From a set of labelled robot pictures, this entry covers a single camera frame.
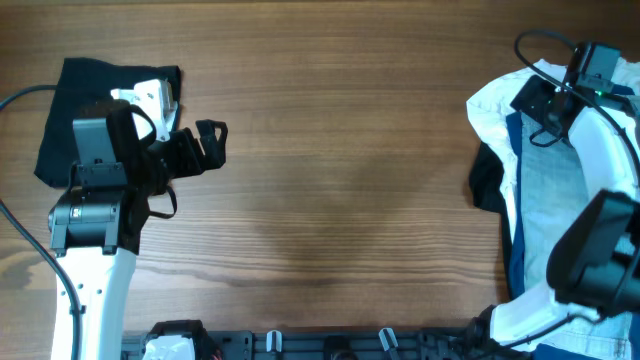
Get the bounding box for white t-shirt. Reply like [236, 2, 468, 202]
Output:
[466, 58, 639, 242]

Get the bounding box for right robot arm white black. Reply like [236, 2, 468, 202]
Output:
[467, 75, 639, 359]

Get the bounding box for dark blue t-shirt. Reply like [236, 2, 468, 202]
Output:
[504, 82, 640, 360]

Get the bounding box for black garment under pile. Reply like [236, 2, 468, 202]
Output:
[468, 142, 513, 299]

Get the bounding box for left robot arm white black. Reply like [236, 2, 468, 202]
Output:
[49, 79, 228, 359]

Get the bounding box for light blue denim shorts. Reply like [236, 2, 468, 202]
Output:
[519, 114, 639, 360]

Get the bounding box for folded black garment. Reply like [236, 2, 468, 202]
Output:
[34, 57, 182, 188]

